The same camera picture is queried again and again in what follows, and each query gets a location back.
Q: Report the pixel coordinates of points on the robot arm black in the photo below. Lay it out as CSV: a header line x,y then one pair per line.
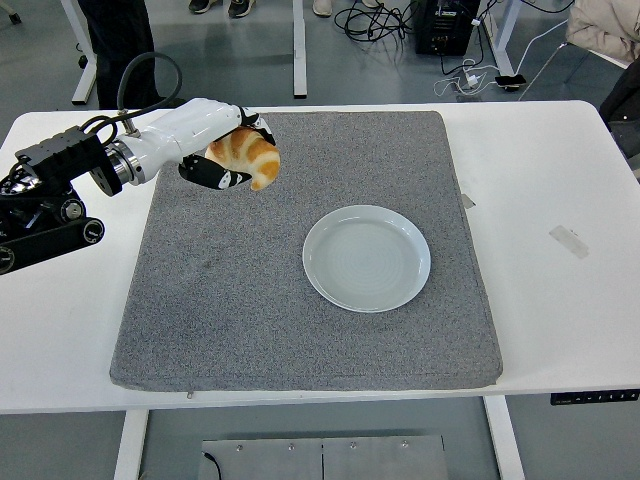
x,y
65,155

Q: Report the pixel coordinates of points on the grey metal chair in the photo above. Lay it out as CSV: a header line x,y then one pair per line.
x,y
575,62

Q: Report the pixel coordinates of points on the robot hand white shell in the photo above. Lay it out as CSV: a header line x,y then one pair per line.
x,y
185,125

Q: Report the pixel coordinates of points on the person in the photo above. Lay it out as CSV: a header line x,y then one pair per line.
x,y
120,40

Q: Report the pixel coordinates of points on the black computer case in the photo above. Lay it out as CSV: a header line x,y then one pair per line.
x,y
442,27

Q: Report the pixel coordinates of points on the black phone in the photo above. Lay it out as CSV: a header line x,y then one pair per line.
x,y
510,80

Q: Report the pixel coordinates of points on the small grey tape strip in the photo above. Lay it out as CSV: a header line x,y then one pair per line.
x,y
468,200

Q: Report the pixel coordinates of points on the black table control panel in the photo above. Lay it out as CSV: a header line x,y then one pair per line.
x,y
595,398

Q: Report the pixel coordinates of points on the beige coat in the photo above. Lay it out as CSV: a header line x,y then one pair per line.
x,y
605,25

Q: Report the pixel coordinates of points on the grey felt mat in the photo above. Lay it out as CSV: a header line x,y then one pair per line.
x,y
300,340

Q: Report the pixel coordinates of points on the black jacket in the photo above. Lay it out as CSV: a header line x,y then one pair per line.
x,y
622,110

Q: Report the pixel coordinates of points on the white background table leg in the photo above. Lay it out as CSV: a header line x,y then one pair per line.
x,y
505,40
299,50
83,80

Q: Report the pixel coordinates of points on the person's shoe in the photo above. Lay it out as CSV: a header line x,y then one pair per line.
x,y
205,5
241,7
371,2
322,7

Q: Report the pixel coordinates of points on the pale grey round plate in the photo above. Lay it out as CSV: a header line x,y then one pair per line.
x,y
366,260

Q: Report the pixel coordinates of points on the grey metal plate with screws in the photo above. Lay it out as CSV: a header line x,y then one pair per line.
x,y
350,462

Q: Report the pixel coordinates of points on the grey chair leg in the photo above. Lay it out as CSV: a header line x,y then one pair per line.
x,y
11,14

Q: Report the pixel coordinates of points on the small black caster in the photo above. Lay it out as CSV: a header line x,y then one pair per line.
x,y
83,61

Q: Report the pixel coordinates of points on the croissant bread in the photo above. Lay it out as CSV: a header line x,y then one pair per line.
x,y
250,152

